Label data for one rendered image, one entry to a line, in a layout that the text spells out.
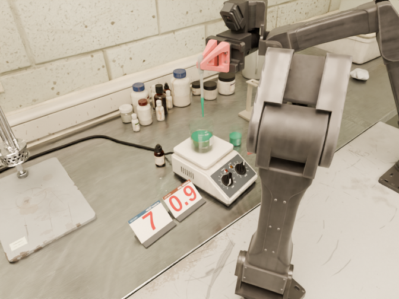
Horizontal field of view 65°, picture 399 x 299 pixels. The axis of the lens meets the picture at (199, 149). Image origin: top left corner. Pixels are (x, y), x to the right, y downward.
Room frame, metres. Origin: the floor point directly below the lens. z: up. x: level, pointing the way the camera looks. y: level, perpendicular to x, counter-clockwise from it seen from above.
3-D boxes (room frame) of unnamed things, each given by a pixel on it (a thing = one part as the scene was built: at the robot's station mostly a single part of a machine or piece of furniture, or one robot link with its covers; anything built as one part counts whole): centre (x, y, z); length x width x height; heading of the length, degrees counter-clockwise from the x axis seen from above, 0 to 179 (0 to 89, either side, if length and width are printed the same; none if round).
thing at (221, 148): (0.66, -0.01, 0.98); 0.12 x 0.12 x 0.01; 47
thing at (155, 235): (0.46, 0.11, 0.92); 0.09 x 0.06 x 0.04; 134
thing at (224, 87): (1.15, -0.12, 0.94); 0.07 x 0.07 x 0.07
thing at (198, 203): (0.53, 0.04, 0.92); 0.09 x 0.06 x 0.04; 134
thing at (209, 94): (1.10, -0.05, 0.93); 0.05 x 0.05 x 0.06
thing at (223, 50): (0.69, -0.03, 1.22); 0.09 x 0.07 x 0.07; 137
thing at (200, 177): (0.64, -0.03, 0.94); 0.22 x 0.13 x 0.08; 47
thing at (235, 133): (0.79, -0.11, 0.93); 0.04 x 0.04 x 0.06
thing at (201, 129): (0.65, 0.00, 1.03); 0.07 x 0.06 x 0.08; 97
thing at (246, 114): (0.95, -0.20, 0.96); 0.08 x 0.08 x 0.13; 39
